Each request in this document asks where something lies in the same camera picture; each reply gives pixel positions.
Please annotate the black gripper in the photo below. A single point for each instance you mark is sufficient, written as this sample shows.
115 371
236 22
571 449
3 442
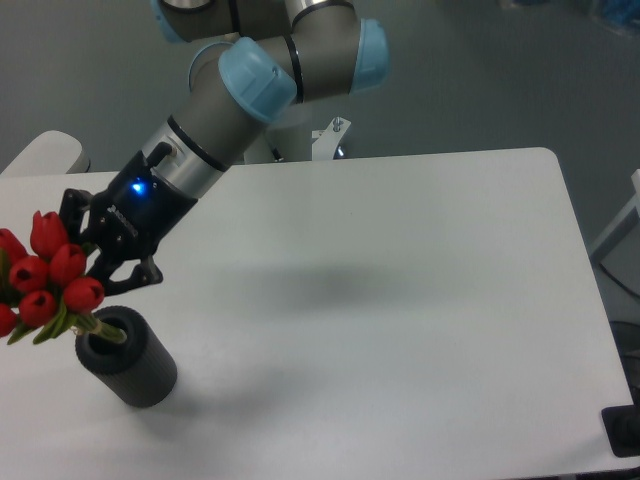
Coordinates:
127 221

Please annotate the red tulip bouquet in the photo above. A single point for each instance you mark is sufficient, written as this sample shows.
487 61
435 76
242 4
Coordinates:
48 290

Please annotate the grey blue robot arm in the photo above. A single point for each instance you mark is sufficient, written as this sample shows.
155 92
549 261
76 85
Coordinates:
259 59

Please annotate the dark grey ribbed vase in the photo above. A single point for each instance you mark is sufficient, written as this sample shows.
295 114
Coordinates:
140 371

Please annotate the white chair armrest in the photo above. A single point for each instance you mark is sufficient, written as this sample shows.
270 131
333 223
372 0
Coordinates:
51 153

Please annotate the black table corner device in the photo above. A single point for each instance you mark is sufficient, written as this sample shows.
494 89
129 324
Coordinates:
622 429

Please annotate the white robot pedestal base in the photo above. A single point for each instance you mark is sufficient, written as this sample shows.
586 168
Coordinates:
292 139

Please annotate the white frame at right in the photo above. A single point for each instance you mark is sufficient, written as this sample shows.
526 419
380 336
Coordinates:
618 228

